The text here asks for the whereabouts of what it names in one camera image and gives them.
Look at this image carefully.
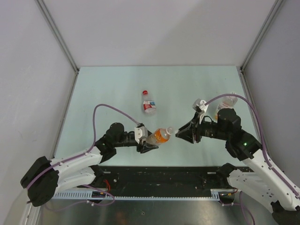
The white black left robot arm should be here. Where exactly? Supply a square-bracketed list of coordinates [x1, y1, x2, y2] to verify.
[20, 123, 157, 207]

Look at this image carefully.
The aluminium frame post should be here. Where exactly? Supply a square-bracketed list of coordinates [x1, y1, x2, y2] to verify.
[35, 0, 79, 72]
[240, 0, 286, 72]

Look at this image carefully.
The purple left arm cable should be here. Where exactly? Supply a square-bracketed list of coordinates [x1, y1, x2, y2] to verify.
[26, 104, 143, 204]

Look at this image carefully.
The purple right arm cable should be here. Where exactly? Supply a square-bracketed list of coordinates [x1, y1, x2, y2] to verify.
[205, 93, 300, 197]

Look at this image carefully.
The small white bottle cap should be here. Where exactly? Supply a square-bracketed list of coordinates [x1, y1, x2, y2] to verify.
[166, 127, 174, 135]

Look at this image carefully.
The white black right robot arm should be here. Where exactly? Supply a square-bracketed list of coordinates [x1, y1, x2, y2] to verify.
[174, 108, 300, 225]

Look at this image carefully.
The clear red label water bottle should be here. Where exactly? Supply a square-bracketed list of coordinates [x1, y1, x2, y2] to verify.
[142, 92, 157, 114]

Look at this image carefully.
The white green fruit tea bottle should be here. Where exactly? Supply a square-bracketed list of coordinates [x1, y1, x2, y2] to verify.
[214, 96, 238, 120]

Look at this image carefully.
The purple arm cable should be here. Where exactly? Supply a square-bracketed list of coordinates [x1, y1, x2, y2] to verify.
[205, 93, 300, 197]
[26, 104, 143, 204]

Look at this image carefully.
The orange label tea bottle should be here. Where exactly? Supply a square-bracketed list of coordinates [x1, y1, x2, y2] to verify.
[146, 128, 171, 146]

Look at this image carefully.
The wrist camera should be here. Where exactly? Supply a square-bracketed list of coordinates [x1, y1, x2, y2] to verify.
[134, 123, 148, 144]
[192, 99, 209, 121]

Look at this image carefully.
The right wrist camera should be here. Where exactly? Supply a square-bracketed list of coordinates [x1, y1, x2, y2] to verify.
[192, 99, 209, 121]

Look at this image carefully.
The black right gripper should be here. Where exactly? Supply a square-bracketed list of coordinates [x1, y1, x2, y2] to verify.
[176, 111, 230, 143]

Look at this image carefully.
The aluminium frame post right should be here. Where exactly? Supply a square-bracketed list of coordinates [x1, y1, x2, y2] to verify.
[240, 0, 286, 72]

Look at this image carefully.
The slotted cable duct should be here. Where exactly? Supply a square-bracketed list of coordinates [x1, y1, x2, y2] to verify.
[52, 189, 233, 201]

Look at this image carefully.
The aluminium frame post left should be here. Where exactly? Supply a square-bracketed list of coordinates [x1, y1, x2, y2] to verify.
[35, 0, 79, 72]

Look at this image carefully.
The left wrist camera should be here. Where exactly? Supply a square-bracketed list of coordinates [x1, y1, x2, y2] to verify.
[134, 123, 148, 144]

